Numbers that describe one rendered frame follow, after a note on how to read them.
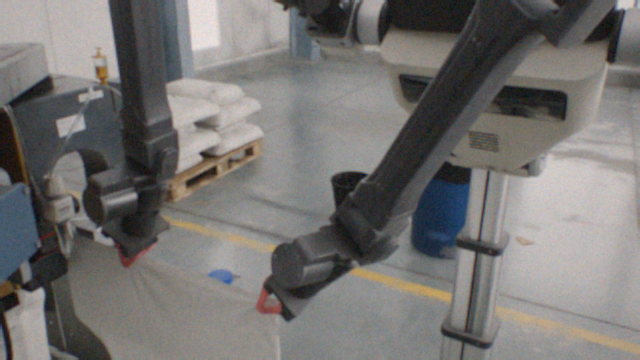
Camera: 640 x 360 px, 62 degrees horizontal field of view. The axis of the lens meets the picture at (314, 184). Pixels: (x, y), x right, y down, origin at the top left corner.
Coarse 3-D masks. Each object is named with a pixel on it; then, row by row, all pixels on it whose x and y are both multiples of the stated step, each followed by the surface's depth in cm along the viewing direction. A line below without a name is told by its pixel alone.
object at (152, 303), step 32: (96, 256) 99; (96, 288) 103; (128, 288) 98; (160, 288) 93; (192, 288) 88; (224, 288) 85; (96, 320) 107; (128, 320) 101; (160, 320) 96; (192, 320) 91; (224, 320) 88; (256, 320) 84; (128, 352) 102; (160, 352) 100; (192, 352) 94; (224, 352) 90; (256, 352) 87
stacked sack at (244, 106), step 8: (232, 104) 435; (240, 104) 436; (248, 104) 442; (256, 104) 451; (224, 112) 415; (232, 112) 420; (240, 112) 431; (248, 112) 440; (200, 120) 414; (208, 120) 412; (216, 120) 409; (224, 120) 411; (232, 120) 421
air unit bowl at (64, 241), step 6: (54, 228) 91; (60, 228) 91; (66, 228) 92; (54, 234) 92; (60, 234) 92; (66, 234) 92; (72, 234) 94; (60, 240) 92; (66, 240) 93; (72, 240) 94; (60, 246) 93; (66, 246) 93; (72, 246) 94; (60, 252) 94; (66, 252) 94
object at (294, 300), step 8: (272, 280) 74; (264, 288) 74; (272, 288) 74; (280, 288) 74; (288, 288) 75; (296, 288) 75; (304, 288) 74; (312, 288) 74; (320, 288) 74; (280, 296) 74; (288, 296) 75; (296, 296) 75; (304, 296) 75; (312, 296) 78; (288, 304) 74; (296, 304) 75; (304, 304) 76; (288, 312) 74; (296, 312) 74
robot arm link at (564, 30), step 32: (480, 0) 45; (512, 0) 43; (544, 0) 44; (576, 0) 39; (608, 0) 40; (480, 32) 46; (512, 32) 43; (544, 32) 42; (576, 32) 41; (448, 64) 50; (480, 64) 47; (512, 64) 48; (448, 96) 50; (480, 96) 50; (416, 128) 55; (448, 128) 52; (384, 160) 60; (416, 160) 56; (384, 192) 61; (416, 192) 62; (352, 224) 68; (384, 224) 63
